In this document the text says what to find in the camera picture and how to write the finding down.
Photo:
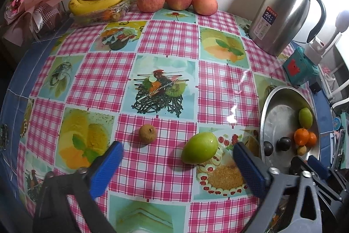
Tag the right red apple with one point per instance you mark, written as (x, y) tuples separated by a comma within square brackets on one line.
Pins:
[(205, 7)]

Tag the small orange tangerine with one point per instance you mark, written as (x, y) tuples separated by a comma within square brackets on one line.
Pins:
[(312, 141)]

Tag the pink checkered tablecloth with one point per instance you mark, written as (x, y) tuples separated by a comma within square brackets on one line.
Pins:
[(182, 74)]

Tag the left red apple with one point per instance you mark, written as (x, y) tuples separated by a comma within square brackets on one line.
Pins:
[(150, 6)]

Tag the white shelf rack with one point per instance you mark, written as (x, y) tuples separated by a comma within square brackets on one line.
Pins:
[(334, 78)]

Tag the large steel basin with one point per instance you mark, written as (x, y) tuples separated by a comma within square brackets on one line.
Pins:
[(280, 119)]

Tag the small dark plum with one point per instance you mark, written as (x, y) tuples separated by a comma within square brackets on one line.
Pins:
[(268, 148)]

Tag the stainless steel thermos jug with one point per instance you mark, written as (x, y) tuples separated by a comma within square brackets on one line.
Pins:
[(277, 22)]

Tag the large orange tangerine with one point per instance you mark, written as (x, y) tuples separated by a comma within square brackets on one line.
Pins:
[(301, 136)]

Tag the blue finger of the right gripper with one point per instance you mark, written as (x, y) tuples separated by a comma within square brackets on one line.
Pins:
[(321, 170)]

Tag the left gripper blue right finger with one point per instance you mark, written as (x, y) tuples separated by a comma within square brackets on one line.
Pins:
[(253, 170)]

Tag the brown kiwi fruit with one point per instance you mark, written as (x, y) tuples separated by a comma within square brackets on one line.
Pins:
[(147, 133)]

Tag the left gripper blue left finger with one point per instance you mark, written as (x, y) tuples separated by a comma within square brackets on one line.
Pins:
[(103, 168)]

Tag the small brown kiwi in basin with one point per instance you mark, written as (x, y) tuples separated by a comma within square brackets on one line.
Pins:
[(301, 150)]

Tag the teal box with red print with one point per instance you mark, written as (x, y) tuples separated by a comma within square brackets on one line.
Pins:
[(299, 69)]

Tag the green mango in basin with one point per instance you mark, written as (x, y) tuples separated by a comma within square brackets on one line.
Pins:
[(305, 118)]

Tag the round blue sticker badge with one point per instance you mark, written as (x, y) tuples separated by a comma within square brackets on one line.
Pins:
[(336, 123)]

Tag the clear plastic fruit tray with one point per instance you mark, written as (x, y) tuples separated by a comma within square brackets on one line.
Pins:
[(105, 16)]

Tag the large green mango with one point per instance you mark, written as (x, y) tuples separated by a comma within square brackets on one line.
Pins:
[(199, 148)]

